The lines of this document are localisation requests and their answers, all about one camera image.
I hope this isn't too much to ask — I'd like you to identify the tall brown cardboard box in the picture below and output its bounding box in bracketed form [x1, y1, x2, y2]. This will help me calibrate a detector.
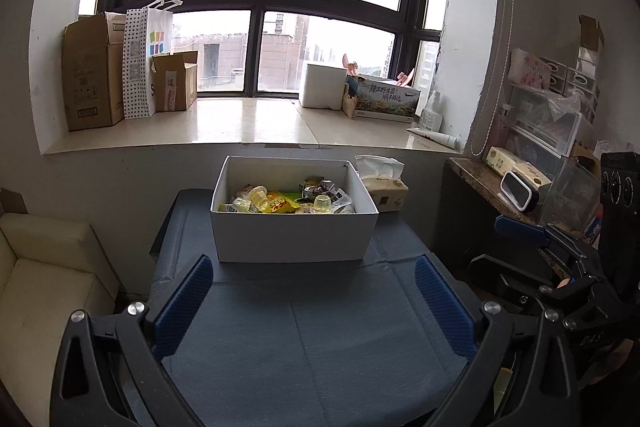
[61, 11, 128, 132]

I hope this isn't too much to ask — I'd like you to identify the black and white snack packet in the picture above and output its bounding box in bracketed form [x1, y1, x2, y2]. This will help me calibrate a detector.
[327, 188, 357, 214]

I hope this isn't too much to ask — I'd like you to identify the white tube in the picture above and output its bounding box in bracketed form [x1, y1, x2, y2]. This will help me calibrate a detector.
[406, 127, 461, 152]

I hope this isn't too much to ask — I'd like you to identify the white dotted paper bag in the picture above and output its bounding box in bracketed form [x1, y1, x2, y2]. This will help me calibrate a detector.
[122, 0, 184, 120]

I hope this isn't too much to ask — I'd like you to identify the cream sofa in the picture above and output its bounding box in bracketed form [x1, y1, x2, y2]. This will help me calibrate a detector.
[0, 212, 122, 390]

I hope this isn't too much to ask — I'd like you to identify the small open cardboard box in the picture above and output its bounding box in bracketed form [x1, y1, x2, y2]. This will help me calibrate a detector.
[150, 51, 200, 112]

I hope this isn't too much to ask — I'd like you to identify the clear plastic drawer organizer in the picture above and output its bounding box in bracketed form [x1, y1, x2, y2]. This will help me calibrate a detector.
[509, 84, 583, 158]

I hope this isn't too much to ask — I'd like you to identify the blue table cloth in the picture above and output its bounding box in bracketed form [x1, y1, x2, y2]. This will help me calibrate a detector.
[120, 188, 506, 427]

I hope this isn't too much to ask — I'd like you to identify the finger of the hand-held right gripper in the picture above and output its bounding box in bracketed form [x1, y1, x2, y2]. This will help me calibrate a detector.
[467, 253, 568, 308]
[494, 214, 603, 288]

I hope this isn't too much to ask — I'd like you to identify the person's right hand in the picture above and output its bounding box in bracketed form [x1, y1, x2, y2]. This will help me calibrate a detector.
[579, 334, 637, 390]

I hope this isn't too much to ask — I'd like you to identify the long yellow snack packet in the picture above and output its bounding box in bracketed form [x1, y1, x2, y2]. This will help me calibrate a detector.
[264, 193, 302, 214]

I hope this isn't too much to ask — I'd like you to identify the stone side counter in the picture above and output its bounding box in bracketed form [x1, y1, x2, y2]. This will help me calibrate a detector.
[446, 156, 571, 268]

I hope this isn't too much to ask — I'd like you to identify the dark snack packet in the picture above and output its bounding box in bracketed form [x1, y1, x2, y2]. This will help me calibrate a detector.
[299, 177, 336, 202]

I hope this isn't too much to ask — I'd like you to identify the white desk clock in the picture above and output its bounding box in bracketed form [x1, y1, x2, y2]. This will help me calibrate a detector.
[500, 169, 537, 212]

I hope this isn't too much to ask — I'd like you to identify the white cardboard box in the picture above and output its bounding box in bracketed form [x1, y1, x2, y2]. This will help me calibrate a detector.
[210, 155, 380, 264]

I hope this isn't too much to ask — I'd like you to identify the white plastic bottle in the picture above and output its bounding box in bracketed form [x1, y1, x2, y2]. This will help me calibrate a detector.
[419, 90, 444, 132]

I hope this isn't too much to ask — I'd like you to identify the white foam box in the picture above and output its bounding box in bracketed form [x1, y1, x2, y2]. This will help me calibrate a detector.
[299, 63, 351, 110]

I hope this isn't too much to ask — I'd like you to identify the long printed landscape box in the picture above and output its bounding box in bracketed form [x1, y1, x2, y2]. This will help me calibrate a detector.
[350, 76, 422, 122]

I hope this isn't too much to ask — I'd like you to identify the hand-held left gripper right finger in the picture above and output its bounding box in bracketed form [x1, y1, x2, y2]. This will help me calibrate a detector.
[414, 255, 583, 427]

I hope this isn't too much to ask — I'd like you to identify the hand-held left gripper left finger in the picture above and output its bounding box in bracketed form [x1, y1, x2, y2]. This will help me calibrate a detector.
[49, 254, 216, 427]

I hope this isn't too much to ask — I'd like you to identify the small white drawer unit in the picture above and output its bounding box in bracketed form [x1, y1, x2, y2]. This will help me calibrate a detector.
[564, 46, 602, 110]

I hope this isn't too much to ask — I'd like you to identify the pink floral tissue pack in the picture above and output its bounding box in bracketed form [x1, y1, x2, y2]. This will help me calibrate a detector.
[506, 48, 572, 94]

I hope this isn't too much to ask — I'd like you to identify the black window frame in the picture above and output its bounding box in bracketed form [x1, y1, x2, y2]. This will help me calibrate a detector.
[94, 0, 453, 98]

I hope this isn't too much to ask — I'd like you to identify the yellow tissue pack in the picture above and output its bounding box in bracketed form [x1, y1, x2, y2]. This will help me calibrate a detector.
[486, 146, 526, 178]

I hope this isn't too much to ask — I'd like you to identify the beige tissue pack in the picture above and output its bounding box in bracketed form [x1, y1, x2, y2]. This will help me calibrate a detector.
[354, 154, 410, 214]

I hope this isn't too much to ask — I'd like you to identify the clear plastic container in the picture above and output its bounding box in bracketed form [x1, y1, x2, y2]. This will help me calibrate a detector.
[539, 156, 603, 235]

